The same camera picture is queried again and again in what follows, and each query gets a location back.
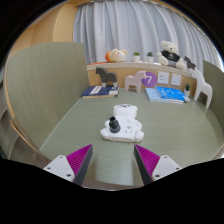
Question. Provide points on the dark grey wooden horse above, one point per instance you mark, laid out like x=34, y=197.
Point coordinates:
x=106, y=75

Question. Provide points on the small black charger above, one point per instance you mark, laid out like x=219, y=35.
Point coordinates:
x=114, y=126

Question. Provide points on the small black wooden horse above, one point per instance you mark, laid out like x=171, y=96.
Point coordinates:
x=190, y=63

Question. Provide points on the cream teddy bear black shirt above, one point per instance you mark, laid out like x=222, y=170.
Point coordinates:
x=170, y=55

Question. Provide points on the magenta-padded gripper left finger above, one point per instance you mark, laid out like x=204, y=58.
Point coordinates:
x=78, y=160

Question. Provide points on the orange and cream plush toy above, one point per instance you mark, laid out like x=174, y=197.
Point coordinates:
x=116, y=55

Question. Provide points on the white bear-shaped power strip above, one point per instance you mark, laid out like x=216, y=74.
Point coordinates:
x=129, y=128

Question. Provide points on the dark blue book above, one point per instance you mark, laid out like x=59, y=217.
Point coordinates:
x=90, y=91

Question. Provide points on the wooden desk back ledge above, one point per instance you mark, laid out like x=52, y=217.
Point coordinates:
x=123, y=70

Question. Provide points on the grey-white curtain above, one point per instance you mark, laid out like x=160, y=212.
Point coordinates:
x=133, y=26

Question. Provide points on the wooden chair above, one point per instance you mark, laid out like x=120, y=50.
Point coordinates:
x=20, y=135

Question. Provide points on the light blue book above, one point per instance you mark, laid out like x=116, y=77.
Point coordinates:
x=151, y=94

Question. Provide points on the round purple number sign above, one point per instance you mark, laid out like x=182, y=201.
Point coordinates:
x=150, y=79

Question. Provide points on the small plant in white pot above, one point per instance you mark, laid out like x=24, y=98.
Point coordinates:
x=136, y=58
x=187, y=92
x=150, y=59

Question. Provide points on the green desk partition panel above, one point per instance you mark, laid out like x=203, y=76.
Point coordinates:
x=215, y=90
x=43, y=93

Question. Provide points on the large white wooden horse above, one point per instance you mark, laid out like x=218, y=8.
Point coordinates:
x=203, y=87

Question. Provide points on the pink wooden horse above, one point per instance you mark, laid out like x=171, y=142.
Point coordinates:
x=136, y=80

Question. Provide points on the white wall socket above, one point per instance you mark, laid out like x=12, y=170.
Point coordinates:
x=163, y=77
x=176, y=79

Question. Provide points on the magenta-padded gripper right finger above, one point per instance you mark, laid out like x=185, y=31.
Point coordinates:
x=148, y=160

